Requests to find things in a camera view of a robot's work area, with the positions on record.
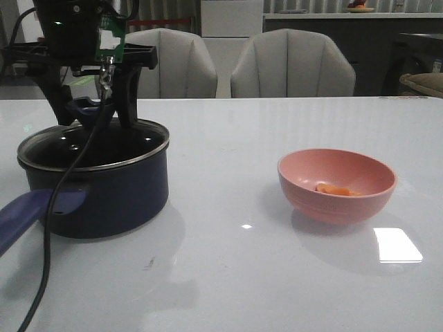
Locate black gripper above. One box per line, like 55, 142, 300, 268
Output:
1, 1, 158, 128

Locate glass lid blue knob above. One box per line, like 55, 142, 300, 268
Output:
17, 98, 170, 172

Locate orange ham slices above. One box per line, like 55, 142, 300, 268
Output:
315, 183, 361, 196

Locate pink bowl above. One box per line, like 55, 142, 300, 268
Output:
278, 149, 397, 225

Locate green circuit board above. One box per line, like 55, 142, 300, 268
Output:
95, 15, 126, 64

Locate red barrier belt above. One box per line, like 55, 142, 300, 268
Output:
127, 17, 192, 26

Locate left grey upholstered chair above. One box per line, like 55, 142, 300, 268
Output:
126, 28, 218, 99

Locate grey upholstered chair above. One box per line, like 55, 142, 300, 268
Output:
126, 28, 218, 99
230, 28, 356, 98

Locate dark blue saucepan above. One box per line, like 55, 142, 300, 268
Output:
1, 134, 169, 252

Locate white cabinet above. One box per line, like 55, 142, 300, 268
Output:
200, 1, 264, 98

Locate right grey upholstered chair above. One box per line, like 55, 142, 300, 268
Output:
230, 28, 356, 98

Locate fruit plate on counter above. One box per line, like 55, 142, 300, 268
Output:
345, 0, 374, 13

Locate dark counter with white top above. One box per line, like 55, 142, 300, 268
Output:
263, 12, 442, 96

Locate beige cushion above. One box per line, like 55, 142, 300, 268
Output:
399, 73, 442, 98

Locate black cable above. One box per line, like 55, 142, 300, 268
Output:
15, 57, 117, 332

